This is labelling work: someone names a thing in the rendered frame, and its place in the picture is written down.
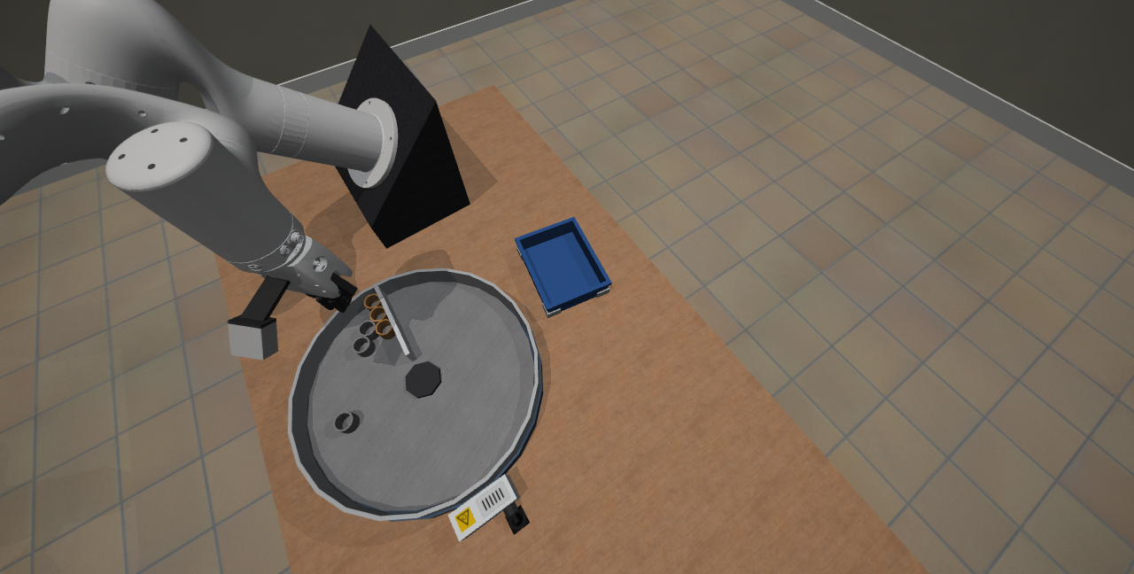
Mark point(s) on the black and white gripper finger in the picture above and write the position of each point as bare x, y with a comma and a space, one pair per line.
322, 300
346, 292

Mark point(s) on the bronze bushing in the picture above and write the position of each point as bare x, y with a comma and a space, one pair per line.
370, 299
380, 327
375, 312

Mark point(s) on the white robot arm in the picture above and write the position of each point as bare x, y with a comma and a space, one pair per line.
112, 74

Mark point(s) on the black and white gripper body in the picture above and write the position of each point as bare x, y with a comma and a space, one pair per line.
309, 269

